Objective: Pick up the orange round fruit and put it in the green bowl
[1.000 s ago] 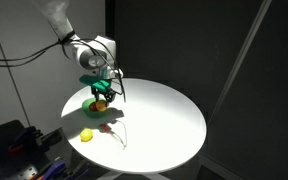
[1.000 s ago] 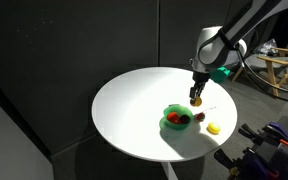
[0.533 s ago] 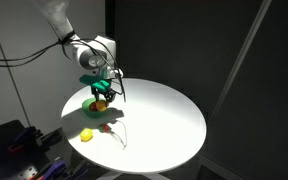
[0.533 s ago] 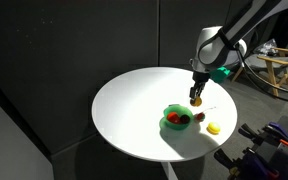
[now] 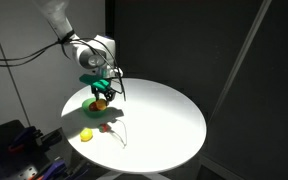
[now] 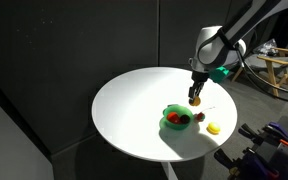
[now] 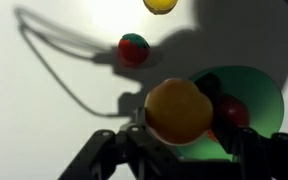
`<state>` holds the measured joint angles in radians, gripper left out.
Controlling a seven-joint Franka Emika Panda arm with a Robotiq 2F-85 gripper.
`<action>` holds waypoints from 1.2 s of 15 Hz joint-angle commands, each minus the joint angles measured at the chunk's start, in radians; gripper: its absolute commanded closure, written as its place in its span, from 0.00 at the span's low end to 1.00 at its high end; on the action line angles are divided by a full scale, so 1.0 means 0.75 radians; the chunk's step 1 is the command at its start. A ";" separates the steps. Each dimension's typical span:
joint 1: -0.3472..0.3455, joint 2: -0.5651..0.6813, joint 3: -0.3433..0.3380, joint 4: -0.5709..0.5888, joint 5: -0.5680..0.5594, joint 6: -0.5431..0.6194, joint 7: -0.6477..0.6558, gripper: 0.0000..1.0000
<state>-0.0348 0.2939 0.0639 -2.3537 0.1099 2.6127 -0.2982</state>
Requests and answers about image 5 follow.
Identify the purple clamp orange tips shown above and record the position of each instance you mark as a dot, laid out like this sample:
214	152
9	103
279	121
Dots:
54	168
24	138

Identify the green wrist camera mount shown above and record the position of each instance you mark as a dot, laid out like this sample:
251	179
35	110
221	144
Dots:
95	82

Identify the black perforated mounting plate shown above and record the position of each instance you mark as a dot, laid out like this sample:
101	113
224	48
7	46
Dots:
0	156

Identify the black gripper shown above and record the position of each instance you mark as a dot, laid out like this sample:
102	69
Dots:
106	87

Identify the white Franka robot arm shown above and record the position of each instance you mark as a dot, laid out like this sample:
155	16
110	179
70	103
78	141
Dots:
84	53

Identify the green plastic bowl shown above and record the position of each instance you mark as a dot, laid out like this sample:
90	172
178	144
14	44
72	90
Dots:
94	114

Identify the small red tomato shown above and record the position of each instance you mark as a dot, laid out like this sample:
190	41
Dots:
104	128

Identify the orange round fruit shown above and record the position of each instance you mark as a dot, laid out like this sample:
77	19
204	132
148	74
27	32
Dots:
101	104

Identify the yellow lemon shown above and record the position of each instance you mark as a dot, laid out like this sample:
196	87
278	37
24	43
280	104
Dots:
86	135

